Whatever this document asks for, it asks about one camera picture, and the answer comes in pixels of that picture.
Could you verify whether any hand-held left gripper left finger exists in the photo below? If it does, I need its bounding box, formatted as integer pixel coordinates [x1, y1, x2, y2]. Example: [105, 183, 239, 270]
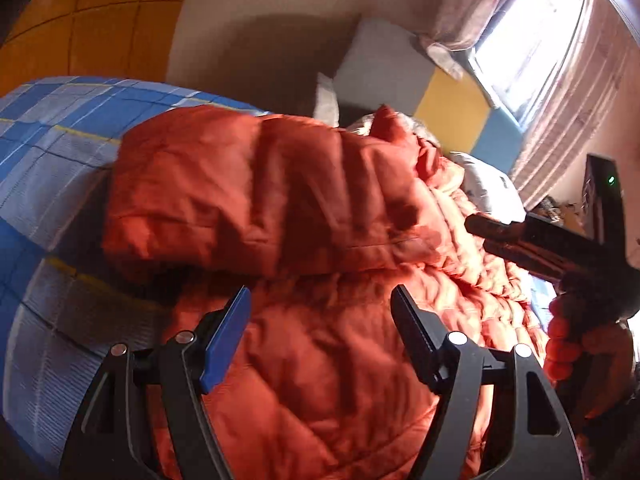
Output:
[59, 286, 252, 480]

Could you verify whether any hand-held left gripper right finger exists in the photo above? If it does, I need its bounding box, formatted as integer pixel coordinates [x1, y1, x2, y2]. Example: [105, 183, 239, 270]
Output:
[390, 285, 586, 480]

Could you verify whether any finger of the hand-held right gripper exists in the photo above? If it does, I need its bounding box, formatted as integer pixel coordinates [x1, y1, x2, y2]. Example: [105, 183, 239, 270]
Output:
[464, 212, 532, 242]
[481, 239, 567, 282]

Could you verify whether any orange puffer jacket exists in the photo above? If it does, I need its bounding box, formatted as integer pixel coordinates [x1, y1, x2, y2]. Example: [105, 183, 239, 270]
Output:
[102, 104, 551, 480]

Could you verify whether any light blue bed sheet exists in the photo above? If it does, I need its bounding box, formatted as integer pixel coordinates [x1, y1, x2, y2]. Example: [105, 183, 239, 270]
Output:
[529, 275, 558, 328]

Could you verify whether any cluttered wooden desk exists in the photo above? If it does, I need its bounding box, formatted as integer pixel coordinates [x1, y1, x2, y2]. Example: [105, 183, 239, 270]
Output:
[530, 194, 601, 237]

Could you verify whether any pink striped curtain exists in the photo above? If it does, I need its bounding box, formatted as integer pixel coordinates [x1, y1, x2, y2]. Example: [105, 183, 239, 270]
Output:
[509, 0, 640, 207]
[419, 0, 543, 81]

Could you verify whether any bright window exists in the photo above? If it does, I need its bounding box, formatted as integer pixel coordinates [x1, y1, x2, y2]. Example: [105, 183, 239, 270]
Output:
[469, 0, 597, 122]

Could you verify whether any grey yellow blue padded headboard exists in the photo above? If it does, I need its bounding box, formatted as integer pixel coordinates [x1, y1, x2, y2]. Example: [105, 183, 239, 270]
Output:
[332, 17, 523, 176]

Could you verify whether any grey upholstered headboard side panel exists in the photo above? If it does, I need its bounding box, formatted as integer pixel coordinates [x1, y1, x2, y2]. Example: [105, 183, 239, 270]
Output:
[312, 72, 342, 127]

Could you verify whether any blue plaid bed quilt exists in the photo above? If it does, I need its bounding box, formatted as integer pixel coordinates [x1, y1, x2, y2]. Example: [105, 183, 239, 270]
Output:
[0, 76, 273, 476]

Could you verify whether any orange wooden wardrobe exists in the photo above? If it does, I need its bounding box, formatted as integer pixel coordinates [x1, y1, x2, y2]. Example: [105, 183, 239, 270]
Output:
[0, 0, 206, 98]

